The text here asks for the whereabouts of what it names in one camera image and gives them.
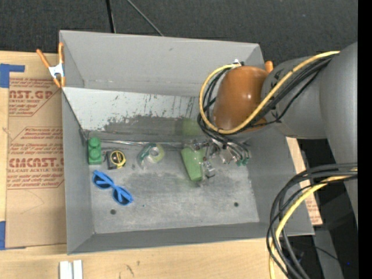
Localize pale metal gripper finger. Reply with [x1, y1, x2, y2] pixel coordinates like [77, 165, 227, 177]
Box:
[190, 139, 208, 152]
[202, 159, 217, 178]

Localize light green sponge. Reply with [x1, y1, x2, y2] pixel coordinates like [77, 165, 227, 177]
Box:
[180, 146, 205, 183]

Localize grey metal bin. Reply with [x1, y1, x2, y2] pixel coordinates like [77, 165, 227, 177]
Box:
[59, 30, 316, 255]

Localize yellow and black tape measure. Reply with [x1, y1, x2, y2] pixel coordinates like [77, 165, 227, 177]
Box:
[105, 150, 127, 170]

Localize blue sunglasses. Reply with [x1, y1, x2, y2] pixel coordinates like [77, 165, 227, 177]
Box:
[92, 170, 134, 207]

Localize green toy brick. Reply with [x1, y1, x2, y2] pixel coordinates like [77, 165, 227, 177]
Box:
[87, 137, 103, 166]

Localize brown cardboard board red print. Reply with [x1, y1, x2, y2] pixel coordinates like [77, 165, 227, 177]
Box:
[0, 50, 324, 249]

